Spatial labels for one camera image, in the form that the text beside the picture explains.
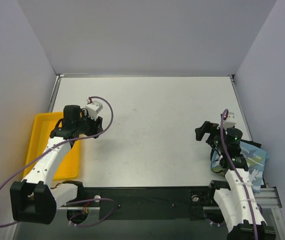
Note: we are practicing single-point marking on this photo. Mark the black printed t-shirt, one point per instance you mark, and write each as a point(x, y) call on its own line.
point(252, 152)

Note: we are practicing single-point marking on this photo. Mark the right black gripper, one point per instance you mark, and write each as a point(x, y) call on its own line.
point(208, 132)

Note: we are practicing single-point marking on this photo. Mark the light blue t-shirt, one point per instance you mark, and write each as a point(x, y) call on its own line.
point(256, 180)

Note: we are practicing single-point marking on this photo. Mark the yellow plastic tray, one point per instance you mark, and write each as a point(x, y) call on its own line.
point(43, 124)

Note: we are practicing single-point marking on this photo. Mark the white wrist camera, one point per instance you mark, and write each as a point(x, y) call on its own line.
point(93, 108)
point(229, 120)

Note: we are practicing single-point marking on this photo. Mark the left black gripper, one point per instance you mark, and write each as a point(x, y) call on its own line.
point(92, 125)

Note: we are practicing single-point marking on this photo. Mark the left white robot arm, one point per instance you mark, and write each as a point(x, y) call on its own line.
point(32, 199)

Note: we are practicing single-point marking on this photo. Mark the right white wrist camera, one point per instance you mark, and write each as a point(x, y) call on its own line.
point(229, 120)

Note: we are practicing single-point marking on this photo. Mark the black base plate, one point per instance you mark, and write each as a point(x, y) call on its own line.
point(150, 203)

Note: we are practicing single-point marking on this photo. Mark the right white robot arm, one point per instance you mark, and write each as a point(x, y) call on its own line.
point(234, 196)

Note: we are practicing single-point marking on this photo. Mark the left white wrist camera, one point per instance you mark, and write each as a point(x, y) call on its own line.
point(93, 108)

